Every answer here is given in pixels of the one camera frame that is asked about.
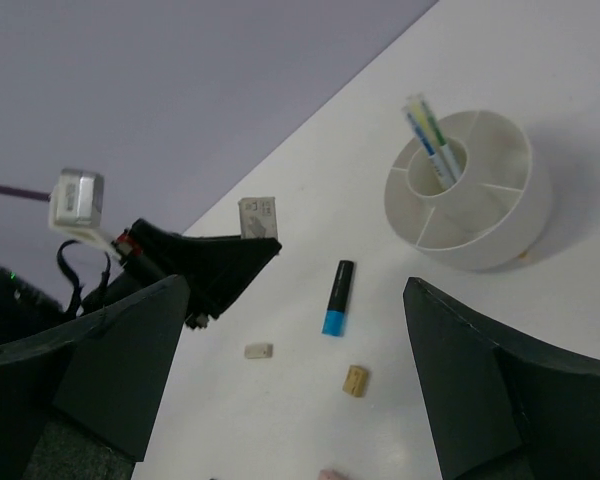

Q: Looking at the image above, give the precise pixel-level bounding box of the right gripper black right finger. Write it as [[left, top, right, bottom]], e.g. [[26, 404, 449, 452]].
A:
[[403, 277, 600, 479]]

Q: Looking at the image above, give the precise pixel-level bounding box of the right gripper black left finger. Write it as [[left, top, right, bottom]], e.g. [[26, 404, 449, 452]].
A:
[[0, 276, 189, 479]]

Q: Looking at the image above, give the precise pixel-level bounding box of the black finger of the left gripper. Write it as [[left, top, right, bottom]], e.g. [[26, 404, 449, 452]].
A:
[[127, 219, 282, 329]]

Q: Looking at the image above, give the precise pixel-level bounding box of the small yellow eraser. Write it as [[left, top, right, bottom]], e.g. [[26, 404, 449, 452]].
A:
[[342, 365, 370, 398]]

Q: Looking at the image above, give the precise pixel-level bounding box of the silver green pen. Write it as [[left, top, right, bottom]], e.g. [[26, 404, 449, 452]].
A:
[[419, 95, 462, 181]]

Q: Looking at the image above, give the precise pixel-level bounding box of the beige eraser block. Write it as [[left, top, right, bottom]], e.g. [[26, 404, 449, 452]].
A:
[[244, 342, 274, 360]]

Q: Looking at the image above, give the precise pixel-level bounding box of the blue black highlighter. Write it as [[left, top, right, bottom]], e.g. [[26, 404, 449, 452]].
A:
[[321, 260, 355, 337]]

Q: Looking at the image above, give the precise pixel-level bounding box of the white round divided container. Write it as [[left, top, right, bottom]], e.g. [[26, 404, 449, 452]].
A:
[[384, 110, 553, 271]]

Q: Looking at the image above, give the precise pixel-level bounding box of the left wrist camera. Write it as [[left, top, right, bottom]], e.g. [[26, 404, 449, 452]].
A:
[[48, 168, 117, 256]]

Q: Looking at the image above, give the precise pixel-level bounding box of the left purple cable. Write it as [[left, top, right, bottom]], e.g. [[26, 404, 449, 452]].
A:
[[0, 182, 54, 204]]

